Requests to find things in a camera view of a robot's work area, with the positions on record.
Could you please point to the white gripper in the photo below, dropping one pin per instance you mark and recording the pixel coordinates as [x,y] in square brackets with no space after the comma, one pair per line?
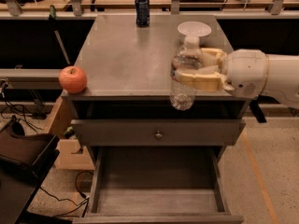
[246,72]

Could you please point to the clear plastic water bottle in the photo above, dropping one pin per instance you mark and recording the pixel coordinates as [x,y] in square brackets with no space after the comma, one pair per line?
[188,59]

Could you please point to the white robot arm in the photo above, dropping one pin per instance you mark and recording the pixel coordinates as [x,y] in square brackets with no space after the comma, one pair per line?
[282,81]

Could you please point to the grey wooden drawer cabinet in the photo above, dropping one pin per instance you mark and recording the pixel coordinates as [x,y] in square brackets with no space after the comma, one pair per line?
[128,71]

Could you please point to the upper grey drawer with knob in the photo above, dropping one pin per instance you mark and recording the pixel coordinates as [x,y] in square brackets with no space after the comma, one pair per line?
[157,132]

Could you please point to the open grey middle drawer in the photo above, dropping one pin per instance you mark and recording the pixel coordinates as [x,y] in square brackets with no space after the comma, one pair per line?
[157,185]

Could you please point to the white ceramic bowl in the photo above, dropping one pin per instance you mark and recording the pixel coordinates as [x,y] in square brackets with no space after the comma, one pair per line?
[194,28]

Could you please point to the dark blue soda can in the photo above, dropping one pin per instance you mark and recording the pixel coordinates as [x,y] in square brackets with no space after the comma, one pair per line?
[142,8]

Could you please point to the red apple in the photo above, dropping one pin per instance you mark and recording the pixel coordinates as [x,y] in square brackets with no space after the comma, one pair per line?
[73,79]

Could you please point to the light wooden box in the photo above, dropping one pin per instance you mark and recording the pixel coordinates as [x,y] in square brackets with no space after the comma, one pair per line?
[73,156]

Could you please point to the dark brown chair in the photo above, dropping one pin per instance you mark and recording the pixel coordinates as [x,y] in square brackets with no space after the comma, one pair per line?
[25,161]

